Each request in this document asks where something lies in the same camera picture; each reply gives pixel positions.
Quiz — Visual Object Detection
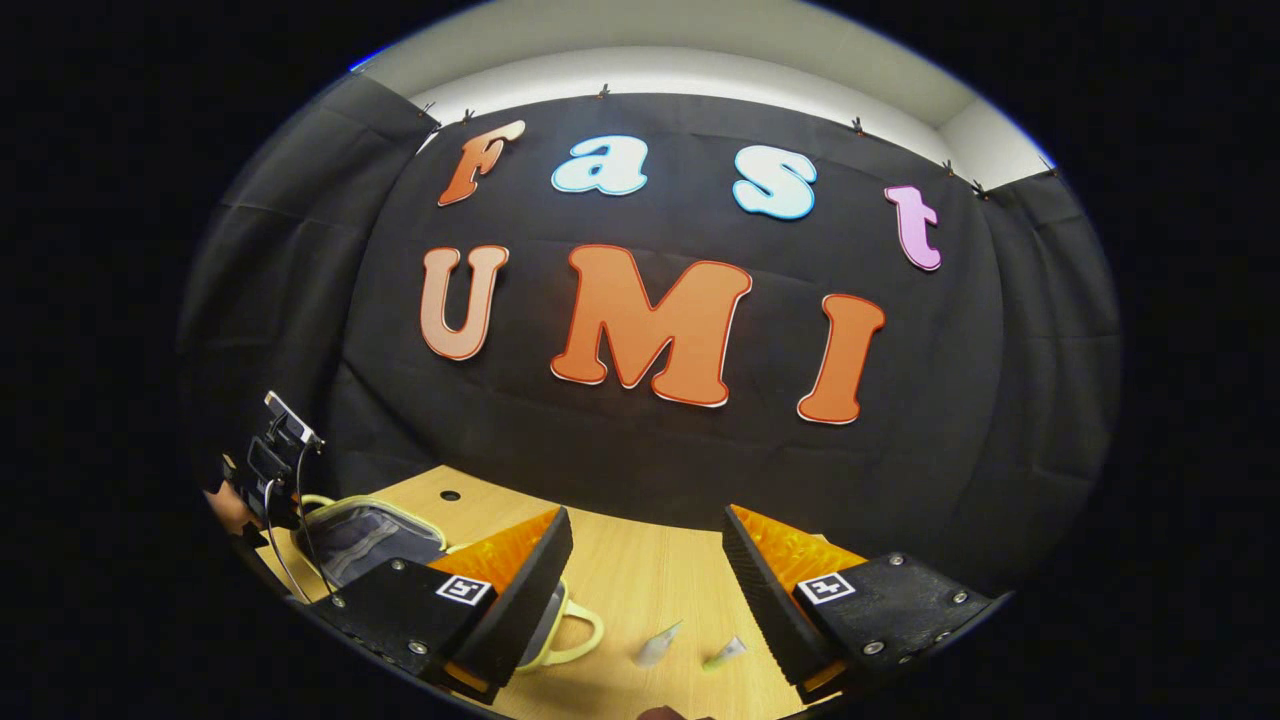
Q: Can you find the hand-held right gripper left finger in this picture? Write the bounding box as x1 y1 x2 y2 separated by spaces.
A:
290 505 576 706

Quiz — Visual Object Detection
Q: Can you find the pale green patterned tube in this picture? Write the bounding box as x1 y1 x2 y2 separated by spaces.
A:
633 620 685 669

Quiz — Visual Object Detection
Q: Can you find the pale yellow suitcase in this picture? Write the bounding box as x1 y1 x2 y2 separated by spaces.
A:
288 493 606 673

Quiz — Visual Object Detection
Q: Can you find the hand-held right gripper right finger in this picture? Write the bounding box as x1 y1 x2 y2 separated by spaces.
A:
722 503 1011 706

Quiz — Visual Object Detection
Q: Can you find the thin black cable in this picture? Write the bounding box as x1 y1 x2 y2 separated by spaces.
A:
262 442 333 604

